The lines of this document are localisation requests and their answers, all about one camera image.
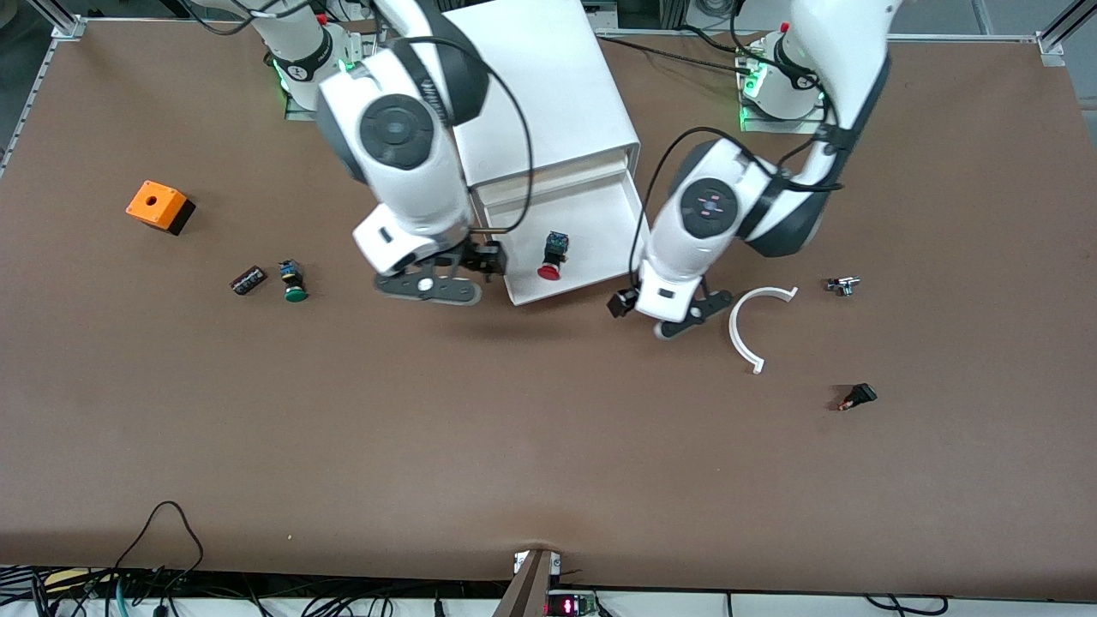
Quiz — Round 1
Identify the red push button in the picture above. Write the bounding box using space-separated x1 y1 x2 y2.
537 230 571 282

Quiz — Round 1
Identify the white plastic drawer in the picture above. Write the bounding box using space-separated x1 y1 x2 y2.
473 167 654 307

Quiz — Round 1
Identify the white drawer with orange sticker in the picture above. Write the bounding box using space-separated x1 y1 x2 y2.
470 150 635 205

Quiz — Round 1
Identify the white drawer cabinet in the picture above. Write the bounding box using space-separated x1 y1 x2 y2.
441 0 642 207

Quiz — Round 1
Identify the green push button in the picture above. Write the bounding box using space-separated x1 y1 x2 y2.
277 260 309 304

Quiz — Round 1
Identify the orange and black button box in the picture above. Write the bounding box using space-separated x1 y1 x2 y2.
126 180 197 237

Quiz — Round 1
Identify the white curved plastic part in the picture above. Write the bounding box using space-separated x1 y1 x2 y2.
728 285 800 375

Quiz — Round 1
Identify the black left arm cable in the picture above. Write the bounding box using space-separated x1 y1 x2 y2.
628 0 845 292

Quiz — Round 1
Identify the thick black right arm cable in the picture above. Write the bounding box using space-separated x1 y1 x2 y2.
399 34 534 237

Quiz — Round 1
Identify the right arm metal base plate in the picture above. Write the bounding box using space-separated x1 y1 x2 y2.
285 21 384 123

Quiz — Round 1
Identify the thin black table cable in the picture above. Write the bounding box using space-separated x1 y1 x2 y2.
596 26 759 74

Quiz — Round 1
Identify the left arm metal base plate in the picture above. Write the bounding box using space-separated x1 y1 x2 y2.
739 86 830 135

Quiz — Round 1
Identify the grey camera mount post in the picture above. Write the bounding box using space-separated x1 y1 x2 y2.
493 548 563 617

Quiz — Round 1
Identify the black looped cable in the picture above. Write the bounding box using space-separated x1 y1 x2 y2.
111 501 207 592

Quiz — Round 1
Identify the aluminium frame corner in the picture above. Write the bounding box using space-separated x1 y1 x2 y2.
1035 0 1097 68
0 0 87 177

